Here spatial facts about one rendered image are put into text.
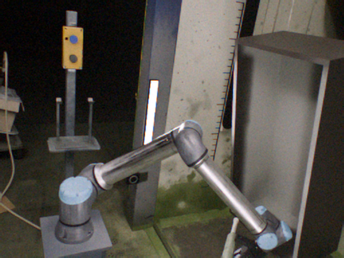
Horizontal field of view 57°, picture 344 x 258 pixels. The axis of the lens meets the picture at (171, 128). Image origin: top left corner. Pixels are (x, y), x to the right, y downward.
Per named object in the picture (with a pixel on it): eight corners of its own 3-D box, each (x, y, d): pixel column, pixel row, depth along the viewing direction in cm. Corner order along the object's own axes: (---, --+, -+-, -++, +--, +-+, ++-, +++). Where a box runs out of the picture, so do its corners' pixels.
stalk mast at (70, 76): (71, 220, 264) (75, 11, 207) (72, 225, 259) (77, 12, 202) (63, 222, 262) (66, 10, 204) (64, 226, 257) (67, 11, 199)
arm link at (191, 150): (186, 132, 131) (285, 244, 141) (189, 122, 143) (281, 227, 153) (165, 148, 135) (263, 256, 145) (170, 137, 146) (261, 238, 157)
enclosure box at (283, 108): (267, 195, 239) (283, 30, 186) (337, 250, 191) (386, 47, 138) (229, 211, 226) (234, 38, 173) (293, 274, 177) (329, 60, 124)
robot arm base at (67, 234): (56, 248, 148) (56, 230, 145) (52, 222, 164) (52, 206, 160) (97, 240, 156) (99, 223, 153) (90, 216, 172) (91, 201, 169)
